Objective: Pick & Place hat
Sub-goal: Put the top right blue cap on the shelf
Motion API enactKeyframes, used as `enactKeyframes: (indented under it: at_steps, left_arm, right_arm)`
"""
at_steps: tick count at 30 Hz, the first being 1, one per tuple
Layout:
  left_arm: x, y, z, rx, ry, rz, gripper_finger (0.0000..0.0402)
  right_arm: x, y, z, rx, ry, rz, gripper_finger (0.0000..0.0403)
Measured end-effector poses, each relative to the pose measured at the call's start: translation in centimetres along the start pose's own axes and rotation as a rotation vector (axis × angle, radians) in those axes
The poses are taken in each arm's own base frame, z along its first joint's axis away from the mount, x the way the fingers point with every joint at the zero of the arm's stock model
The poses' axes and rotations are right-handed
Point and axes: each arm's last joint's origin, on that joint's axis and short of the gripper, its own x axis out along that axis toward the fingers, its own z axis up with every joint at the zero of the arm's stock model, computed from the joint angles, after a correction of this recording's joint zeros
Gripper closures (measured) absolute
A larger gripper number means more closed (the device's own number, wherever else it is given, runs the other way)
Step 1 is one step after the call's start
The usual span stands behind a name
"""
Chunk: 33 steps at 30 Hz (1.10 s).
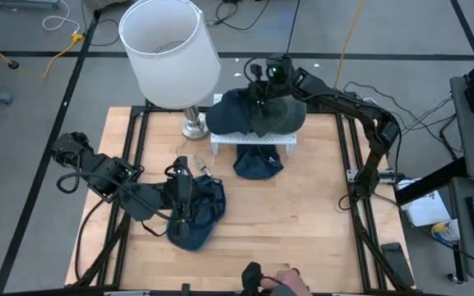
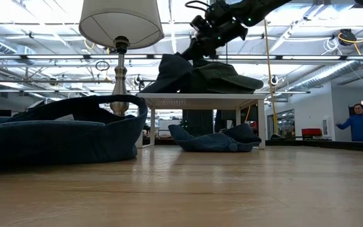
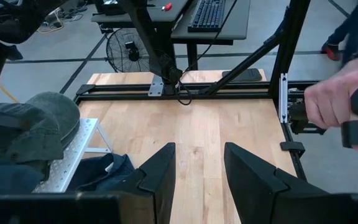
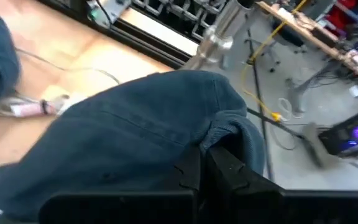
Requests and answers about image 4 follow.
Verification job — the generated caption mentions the black office chair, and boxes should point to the black office chair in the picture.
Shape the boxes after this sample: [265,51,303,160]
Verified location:
[244,18,307,74]

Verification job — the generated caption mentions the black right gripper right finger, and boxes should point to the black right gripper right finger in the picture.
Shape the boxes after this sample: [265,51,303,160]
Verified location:
[202,146,358,224]

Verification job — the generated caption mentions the black metal racks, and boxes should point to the black metal racks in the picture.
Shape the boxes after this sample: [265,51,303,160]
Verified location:
[132,0,229,41]

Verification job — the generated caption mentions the navy blue cap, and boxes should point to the navy blue cap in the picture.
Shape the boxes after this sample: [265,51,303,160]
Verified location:
[0,70,265,223]

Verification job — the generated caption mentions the wooden workbench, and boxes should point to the wooden workbench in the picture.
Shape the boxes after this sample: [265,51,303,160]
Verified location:
[256,0,358,82]

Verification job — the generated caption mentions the white floor cable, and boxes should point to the white floor cable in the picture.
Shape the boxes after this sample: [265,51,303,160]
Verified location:
[277,97,295,119]

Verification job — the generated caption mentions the black aluminium table frame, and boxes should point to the black aluminium table frame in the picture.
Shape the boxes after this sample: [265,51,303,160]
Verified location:
[37,0,195,69]

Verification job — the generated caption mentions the white lamp power cord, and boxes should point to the white lamp power cord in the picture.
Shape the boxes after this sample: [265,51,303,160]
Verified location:
[0,48,122,118]

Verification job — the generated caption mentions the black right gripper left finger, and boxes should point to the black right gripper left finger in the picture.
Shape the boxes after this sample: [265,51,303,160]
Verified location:
[39,146,201,224]

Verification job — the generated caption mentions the grey metal box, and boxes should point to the grey metal box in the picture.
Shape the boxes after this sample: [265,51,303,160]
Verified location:
[87,0,133,29]

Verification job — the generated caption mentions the monitor on grey stand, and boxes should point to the monitor on grey stand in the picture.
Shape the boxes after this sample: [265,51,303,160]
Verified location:
[303,108,358,169]

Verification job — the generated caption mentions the yellow extension cable with plug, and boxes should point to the yellow extension cable with plug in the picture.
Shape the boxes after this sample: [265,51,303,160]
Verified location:
[241,0,309,123]

